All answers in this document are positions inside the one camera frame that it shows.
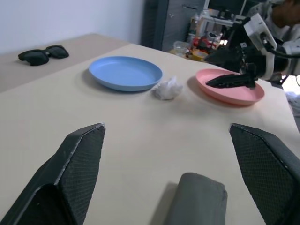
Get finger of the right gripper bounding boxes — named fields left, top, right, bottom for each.
left=205, top=63, right=258, bottom=91
left=204, top=46, right=245, bottom=71

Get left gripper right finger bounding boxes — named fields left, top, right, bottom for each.
left=229, top=123, right=300, bottom=225

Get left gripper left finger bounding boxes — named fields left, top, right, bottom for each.
left=0, top=122, right=106, bottom=225

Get pink plastic plate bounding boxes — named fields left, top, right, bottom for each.
left=195, top=68, right=265, bottom=105

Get grey cloth pad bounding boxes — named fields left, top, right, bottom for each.
left=163, top=172, right=228, bottom=225

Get yellow tape roll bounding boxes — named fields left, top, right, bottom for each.
left=191, top=49, right=210, bottom=62

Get cluttered white shelf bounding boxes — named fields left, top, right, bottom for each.
left=187, top=0, right=249, bottom=62

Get person in patterned shirt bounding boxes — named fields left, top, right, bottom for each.
left=248, top=0, right=300, bottom=47

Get dark grey cabinet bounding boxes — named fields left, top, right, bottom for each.
left=140, top=0, right=210, bottom=53

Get crumpled white tissue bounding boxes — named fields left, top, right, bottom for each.
left=151, top=75, right=183, bottom=101

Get blue plastic plate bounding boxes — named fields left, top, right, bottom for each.
left=88, top=55, right=164, bottom=92

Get black sunglasses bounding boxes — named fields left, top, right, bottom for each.
left=18, top=45, right=70, bottom=67

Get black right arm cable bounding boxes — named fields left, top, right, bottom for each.
left=262, top=32, right=300, bottom=58

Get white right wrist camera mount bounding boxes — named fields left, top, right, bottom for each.
left=243, top=13, right=278, bottom=80

